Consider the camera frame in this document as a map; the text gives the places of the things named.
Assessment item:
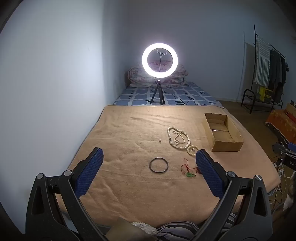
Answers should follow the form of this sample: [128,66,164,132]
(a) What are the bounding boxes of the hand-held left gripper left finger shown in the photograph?
[25,147,104,241]

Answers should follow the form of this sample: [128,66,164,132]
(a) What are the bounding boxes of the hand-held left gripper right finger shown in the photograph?
[195,149,273,241]

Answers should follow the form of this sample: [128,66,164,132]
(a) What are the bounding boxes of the red cord bracelet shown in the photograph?
[181,159,201,178]

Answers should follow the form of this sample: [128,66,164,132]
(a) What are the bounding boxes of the cream bead bracelet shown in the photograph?
[187,145,200,156]

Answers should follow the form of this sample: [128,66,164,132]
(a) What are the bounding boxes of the cardboard box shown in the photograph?
[203,113,244,152]

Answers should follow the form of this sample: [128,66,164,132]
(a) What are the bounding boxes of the orange cloth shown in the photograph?
[265,109,296,142]

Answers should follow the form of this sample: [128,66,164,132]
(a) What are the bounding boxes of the yellow box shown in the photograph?
[259,86,273,102]

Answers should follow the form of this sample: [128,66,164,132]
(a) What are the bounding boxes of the tan blanket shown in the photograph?
[55,105,281,229]

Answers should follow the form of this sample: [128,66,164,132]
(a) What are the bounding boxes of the black bangle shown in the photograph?
[149,158,169,173]

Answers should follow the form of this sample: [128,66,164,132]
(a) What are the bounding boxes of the black shoe rack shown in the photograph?
[241,89,283,114]

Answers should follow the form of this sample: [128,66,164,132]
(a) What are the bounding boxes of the person's striped pants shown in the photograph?
[157,213,236,241]

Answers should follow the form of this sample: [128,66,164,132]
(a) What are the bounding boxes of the brown cardboard piece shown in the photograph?
[105,218,144,241]

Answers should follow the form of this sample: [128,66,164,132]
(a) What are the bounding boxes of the white knitted cloth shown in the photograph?
[131,222,158,236]

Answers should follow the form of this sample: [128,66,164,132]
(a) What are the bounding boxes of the dark hanging clothes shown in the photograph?
[269,49,289,102]

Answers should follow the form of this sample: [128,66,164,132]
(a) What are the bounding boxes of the blue checked bedsheet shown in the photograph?
[113,81,223,107]

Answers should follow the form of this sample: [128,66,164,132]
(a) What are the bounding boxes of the white striped towel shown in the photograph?
[254,36,271,86]

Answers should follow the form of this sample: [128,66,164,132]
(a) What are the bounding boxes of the black tripod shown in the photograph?
[150,77,166,105]

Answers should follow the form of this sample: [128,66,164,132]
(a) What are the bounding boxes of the folded floral quilt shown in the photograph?
[128,59,189,87]

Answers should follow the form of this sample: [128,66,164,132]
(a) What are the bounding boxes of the black clothes rack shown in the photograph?
[254,24,289,109]

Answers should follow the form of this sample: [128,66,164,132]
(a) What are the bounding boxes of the white cables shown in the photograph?
[268,160,289,210]

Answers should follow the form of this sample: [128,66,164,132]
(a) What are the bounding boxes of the twisted pearl rope necklace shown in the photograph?
[166,126,191,149]

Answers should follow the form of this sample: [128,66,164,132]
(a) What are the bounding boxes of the black power cable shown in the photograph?
[165,94,208,106]

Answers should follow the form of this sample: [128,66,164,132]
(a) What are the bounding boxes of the white ring light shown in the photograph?
[142,42,179,78]

